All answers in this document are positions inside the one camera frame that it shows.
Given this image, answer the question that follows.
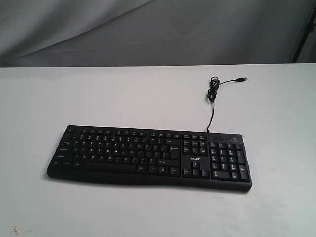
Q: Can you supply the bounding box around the black Acer keyboard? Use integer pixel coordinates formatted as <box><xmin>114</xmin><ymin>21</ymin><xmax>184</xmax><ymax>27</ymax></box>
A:
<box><xmin>47</xmin><ymin>125</ymin><xmax>252</xmax><ymax>191</ymax></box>

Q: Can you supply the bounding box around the black stand pole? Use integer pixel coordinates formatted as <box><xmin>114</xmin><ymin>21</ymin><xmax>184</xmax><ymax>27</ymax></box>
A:
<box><xmin>291</xmin><ymin>9</ymin><xmax>316</xmax><ymax>63</ymax></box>

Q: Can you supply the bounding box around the grey fabric backdrop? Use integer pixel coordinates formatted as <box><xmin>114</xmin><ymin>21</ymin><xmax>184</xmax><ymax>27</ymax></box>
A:
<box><xmin>0</xmin><ymin>0</ymin><xmax>316</xmax><ymax>67</ymax></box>

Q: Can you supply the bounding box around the black USB cable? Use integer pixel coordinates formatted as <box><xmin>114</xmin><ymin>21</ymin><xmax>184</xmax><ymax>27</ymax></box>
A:
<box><xmin>204</xmin><ymin>76</ymin><xmax>249</xmax><ymax>134</ymax></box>

